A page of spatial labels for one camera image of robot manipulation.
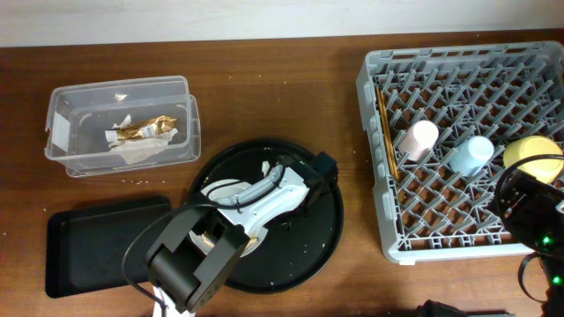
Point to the black rectangular bin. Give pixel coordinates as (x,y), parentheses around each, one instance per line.
(85,247)

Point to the white tissue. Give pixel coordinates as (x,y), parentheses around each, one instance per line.
(135,151)

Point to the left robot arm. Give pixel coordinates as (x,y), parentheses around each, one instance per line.
(182,276)

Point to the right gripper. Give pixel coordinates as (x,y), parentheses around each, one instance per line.
(541,202)

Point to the food scraps with rice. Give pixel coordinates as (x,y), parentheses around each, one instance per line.
(207,244)

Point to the wooden chopstick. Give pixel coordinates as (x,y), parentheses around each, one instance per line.
(390,132)
(385,132)

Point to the pink plastic cup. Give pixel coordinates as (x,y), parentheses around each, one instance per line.
(419,140)

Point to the clear plastic waste container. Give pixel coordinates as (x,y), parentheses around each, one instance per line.
(79,115)

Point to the grey plate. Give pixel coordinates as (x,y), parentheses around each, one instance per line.
(220,189)

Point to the yellow plastic bowl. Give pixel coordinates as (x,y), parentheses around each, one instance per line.
(544,170)

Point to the round black serving tray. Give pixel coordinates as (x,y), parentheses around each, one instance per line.
(298,245)

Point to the grey dishwasher rack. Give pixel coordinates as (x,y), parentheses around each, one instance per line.
(504,92)

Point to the light blue plastic cup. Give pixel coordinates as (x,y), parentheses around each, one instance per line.
(472,155)

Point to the gold coffee sachet wrapper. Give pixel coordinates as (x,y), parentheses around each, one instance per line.
(127,130)

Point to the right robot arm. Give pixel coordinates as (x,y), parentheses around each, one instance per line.
(552,266)

